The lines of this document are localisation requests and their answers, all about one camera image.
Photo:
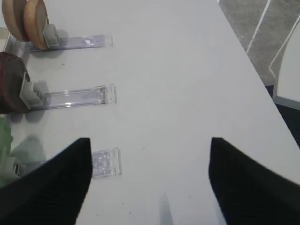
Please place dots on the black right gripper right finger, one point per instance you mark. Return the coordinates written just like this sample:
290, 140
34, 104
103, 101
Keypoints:
249, 193

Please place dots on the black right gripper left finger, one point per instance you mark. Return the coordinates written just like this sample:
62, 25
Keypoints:
54, 193

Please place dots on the toasted bun slice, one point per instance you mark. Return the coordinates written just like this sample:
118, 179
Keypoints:
34, 19

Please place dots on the green lettuce leaf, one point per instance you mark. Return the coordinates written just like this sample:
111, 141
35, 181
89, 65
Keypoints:
5, 148

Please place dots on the brown meat patty right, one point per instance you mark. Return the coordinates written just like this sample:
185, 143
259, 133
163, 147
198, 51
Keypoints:
12, 72

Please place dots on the clear pusher track bottom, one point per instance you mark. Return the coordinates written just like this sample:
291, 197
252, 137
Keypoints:
105, 163

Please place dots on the clear pusher track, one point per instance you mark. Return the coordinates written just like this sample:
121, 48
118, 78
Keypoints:
36, 100
56, 43
105, 163

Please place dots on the clear pusher track middle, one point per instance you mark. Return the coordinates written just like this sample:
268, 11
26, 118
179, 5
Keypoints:
36, 100

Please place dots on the white chair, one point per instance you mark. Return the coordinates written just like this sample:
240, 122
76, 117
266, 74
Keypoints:
287, 86

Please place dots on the clear pusher track top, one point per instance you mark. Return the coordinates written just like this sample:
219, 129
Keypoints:
56, 43

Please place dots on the tan bun slice rear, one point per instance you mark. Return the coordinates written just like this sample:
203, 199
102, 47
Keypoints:
12, 11

